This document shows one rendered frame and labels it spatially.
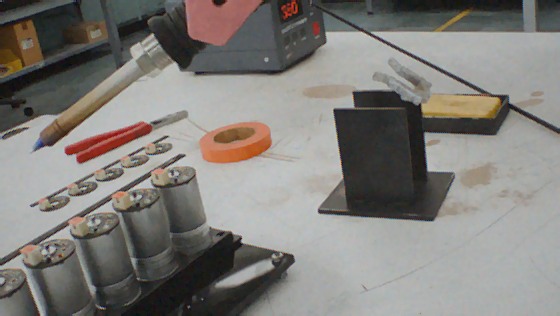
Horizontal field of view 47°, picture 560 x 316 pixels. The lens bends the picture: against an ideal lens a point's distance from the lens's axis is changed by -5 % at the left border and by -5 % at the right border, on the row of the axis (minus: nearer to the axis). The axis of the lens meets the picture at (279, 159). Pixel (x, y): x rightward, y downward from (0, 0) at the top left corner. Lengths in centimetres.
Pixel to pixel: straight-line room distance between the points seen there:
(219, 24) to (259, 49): 49
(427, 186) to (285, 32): 36
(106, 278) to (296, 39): 49
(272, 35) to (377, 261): 41
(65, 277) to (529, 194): 27
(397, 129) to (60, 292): 21
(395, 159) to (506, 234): 8
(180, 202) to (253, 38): 42
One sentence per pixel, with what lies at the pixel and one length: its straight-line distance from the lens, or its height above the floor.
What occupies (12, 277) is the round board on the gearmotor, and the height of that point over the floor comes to 81.
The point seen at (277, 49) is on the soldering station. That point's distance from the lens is 73.
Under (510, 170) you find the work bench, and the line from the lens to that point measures 46.
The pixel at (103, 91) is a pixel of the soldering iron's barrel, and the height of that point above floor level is 88.
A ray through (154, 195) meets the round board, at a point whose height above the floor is 81.
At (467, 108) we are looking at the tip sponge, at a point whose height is 76.
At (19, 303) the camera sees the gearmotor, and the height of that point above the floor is 80.
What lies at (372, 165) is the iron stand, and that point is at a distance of 41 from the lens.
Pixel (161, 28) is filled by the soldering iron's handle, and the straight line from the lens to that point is 26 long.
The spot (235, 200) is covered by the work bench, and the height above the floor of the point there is 75.
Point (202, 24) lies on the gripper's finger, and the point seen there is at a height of 90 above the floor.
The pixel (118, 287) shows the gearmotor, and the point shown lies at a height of 78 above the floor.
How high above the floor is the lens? 94
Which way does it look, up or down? 22 degrees down
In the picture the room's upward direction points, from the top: 10 degrees counter-clockwise
